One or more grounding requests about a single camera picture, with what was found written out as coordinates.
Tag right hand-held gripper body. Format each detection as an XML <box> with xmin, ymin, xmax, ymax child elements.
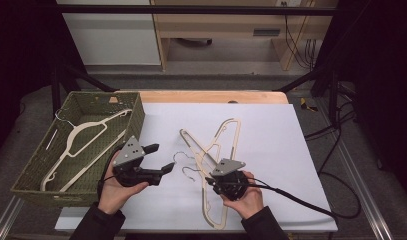
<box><xmin>205</xmin><ymin>158</ymin><xmax>250</xmax><ymax>202</ymax></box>

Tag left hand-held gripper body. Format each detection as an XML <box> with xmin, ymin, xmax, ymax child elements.
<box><xmin>111</xmin><ymin>134</ymin><xmax>164</xmax><ymax>188</ymax></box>

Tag beige clothes hanger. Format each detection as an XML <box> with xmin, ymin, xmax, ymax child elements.
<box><xmin>179</xmin><ymin>128</ymin><xmax>232</xmax><ymax>188</ymax></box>
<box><xmin>40</xmin><ymin>108</ymin><xmax>134</xmax><ymax>193</ymax></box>
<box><xmin>172</xmin><ymin>117</ymin><xmax>243</xmax><ymax>231</ymax></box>

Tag green woven basket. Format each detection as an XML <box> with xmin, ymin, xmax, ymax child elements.
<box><xmin>10</xmin><ymin>91</ymin><xmax>146</xmax><ymax>208</ymax></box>

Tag person's right hand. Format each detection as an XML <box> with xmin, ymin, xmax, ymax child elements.
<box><xmin>221</xmin><ymin>170</ymin><xmax>265</xmax><ymax>220</ymax></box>

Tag person's left hand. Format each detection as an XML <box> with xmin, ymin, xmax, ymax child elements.
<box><xmin>97</xmin><ymin>149</ymin><xmax>149</xmax><ymax>215</ymax></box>

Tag white paper sheet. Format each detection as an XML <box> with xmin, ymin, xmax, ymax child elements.
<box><xmin>54</xmin><ymin>102</ymin><xmax>339</xmax><ymax>233</ymax></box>

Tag white cabinet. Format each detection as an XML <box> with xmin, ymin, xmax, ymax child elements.
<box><xmin>55</xmin><ymin>0</ymin><xmax>162</xmax><ymax>67</ymax></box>

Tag black curtain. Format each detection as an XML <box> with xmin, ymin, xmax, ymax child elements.
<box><xmin>0</xmin><ymin>0</ymin><xmax>87</xmax><ymax>161</ymax></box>
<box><xmin>310</xmin><ymin>0</ymin><xmax>407</xmax><ymax>203</ymax></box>

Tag light wooden desk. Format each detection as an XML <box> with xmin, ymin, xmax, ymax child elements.
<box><xmin>150</xmin><ymin>0</ymin><xmax>339</xmax><ymax>72</ymax></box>

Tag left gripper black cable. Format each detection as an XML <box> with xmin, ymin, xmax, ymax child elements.
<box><xmin>96</xmin><ymin>143</ymin><xmax>125</xmax><ymax>198</ymax></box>

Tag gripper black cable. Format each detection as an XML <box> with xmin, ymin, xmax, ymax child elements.
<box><xmin>245</xmin><ymin>171</ymin><xmax>363</xmax><ymax>221</ymax></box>
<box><xmin>96</xmin><ymin>143</ymin><xmax>125</xmax><ymax>198</ymax></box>

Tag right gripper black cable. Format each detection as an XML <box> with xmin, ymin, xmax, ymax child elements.
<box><xmin>245</xmin><ymin>171</ymin><xmax>363</xmax><ymax>221</ymax></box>

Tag black frame strut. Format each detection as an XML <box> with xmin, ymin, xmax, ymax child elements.
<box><xmin>274</xmin><ymin>64</ymin><xmax>339</xmax><ymax>124</ymax></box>
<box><xmin>50</xmin><ymin>63</ymin><xmax>119</xmax><ymax>118</ymax></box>

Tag black floor cables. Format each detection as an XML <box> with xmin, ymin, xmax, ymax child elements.
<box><xmin>304</xmin><ymin>99</ymin><xmax>357</xmax><ymax>174</ymax></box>

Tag aluminium rail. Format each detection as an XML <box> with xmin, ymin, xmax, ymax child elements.
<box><xmin>315</xmin><ymin>98</ymin><xmax>395</xmax><ymax>240</ymax></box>
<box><xmin>0</xmin><ymin>196</ymin><xmax>25</xmax><ymax>240</ymax></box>

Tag hanging black cables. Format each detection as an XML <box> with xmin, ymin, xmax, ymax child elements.
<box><xmin>280</xmin><ymin>1</ymin><xmax>317</xmax><ymax>71</ymax></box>

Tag black horizontal frame bar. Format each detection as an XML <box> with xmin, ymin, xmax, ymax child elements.
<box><xmin>55</xmin><ymin>4</ymin><xmax>339</xmax><ymax>16</ymax></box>

